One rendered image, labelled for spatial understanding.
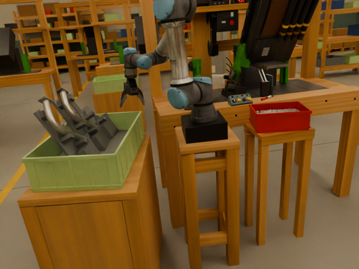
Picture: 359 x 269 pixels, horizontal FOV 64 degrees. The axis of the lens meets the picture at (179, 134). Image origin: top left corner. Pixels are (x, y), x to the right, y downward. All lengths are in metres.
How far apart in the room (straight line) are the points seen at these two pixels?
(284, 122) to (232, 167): 0.43
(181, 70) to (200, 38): 1.06
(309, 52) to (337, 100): 0.68
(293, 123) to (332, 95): 0.57
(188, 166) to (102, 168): 0.48
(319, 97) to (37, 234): 1.90
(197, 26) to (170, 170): 1.15
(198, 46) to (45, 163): 1.56
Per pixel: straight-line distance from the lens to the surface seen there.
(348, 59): 7.68
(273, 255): 2.11
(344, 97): 2.37
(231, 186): 1.64
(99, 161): 1.26
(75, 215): 1.40
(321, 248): 2.23
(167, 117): 1.86
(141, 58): 1.62
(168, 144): 1.93
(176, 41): 1.39
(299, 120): 1.81
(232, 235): 1.85
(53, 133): 1.40
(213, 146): 1.50
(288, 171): 2.17
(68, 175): 1.35
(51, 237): 1.51
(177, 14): 1.38
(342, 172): 2.65
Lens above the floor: 1.45
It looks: 21 degrees down
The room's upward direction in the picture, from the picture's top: 5 degrees counter-clockwise
